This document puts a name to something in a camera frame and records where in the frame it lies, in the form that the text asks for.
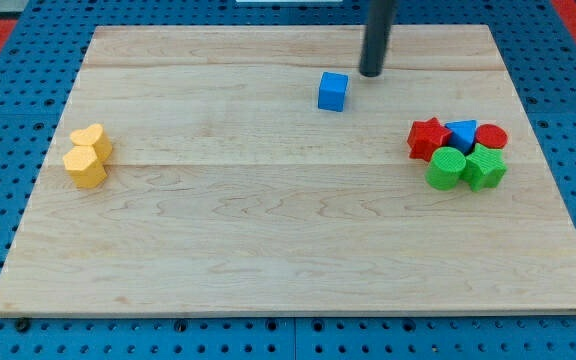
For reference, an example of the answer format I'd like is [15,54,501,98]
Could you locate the yellow hexagon block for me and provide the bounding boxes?
[62,146,107,188]

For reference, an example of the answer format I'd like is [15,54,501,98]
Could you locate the red cylinder block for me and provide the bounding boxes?
[475,124,508,149]

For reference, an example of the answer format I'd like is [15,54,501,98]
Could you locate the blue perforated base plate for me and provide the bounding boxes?
[0,1,576,359]

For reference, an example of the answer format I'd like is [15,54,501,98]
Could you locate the yellow heart block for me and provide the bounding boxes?
[69,123,113,162]

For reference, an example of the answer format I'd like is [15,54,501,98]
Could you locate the blue triangle block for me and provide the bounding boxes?
[445,119,478,154]

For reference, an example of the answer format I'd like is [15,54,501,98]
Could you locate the green cylinder block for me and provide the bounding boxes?
[425,147,466,191]

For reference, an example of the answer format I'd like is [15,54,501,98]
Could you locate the blue cube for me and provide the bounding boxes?
[317,72,349,112]

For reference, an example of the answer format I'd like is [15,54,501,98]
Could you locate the green star block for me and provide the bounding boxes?
[460,143,507,192]

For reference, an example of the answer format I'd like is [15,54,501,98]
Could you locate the wooden board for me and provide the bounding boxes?
[0,25,576,318]

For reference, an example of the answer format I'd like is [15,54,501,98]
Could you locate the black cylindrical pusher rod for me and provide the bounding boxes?
[359,0,398,78]

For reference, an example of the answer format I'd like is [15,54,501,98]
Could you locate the red star block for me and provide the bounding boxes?
[407,117,452,162]

